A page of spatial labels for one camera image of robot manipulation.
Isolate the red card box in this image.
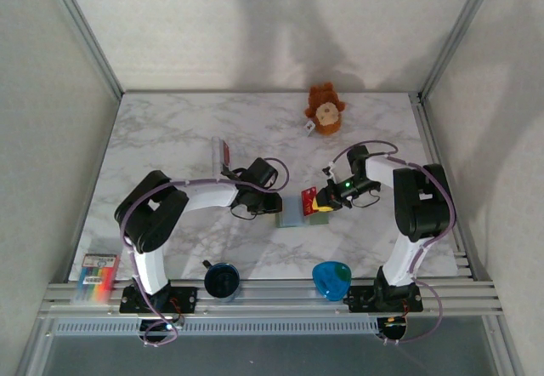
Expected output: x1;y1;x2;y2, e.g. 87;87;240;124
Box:
301;185;320;217

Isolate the green card holder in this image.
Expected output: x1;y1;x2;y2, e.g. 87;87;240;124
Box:
275;196;332;230

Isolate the bright blue bowl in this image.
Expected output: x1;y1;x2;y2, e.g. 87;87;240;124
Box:
311;260;354;302

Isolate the brown plush monkey toy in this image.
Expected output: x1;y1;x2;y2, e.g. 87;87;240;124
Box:
304;82;348;138

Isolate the dark blue cup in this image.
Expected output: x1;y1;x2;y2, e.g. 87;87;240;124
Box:
202;259;241;304

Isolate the colourful marker pack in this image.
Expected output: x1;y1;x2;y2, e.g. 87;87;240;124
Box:
75;253;121;305

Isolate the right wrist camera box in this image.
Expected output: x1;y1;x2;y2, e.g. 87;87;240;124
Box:
322;162;340;187

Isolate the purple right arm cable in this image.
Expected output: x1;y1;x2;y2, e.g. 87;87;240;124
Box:
330;139;458;345

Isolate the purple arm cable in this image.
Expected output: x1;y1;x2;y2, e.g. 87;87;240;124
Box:
330;139;458;345
120;157;291;347

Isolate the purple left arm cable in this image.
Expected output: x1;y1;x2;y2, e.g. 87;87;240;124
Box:
120;157;291;347

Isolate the aluminium side frame rail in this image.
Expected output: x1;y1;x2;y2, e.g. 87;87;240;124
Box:
408;93;476;282

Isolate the aluminium front frame rail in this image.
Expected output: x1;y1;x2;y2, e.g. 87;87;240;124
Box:
40;279;507;320

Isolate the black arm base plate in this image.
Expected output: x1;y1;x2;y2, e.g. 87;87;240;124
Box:
119;286;200;314
343;284;424;313

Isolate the grey slotted cable duct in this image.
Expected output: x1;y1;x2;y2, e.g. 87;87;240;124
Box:
49;318;380;337

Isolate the aluminium frame post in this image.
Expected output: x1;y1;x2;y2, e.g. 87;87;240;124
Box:
40;0;125;101
418;0;502;101

